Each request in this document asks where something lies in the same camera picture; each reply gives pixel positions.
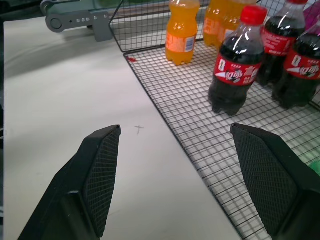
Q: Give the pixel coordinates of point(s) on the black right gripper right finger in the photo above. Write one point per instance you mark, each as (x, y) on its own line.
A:
(277, 180)

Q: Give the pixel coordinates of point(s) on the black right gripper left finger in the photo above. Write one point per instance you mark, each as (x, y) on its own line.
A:
(75, 190)

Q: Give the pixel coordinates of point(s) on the green packet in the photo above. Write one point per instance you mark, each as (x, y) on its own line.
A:
(315, 166)

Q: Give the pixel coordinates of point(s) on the cola bottle red cap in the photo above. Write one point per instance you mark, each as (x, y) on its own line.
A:
(277, 42)
(237, 67)
(300, 72)

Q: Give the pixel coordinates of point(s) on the orange soda bottle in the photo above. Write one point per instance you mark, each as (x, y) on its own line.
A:
(220, 22)
(181, 32)

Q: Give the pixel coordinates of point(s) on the purple snack packet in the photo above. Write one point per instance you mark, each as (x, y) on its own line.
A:
(312, 15)

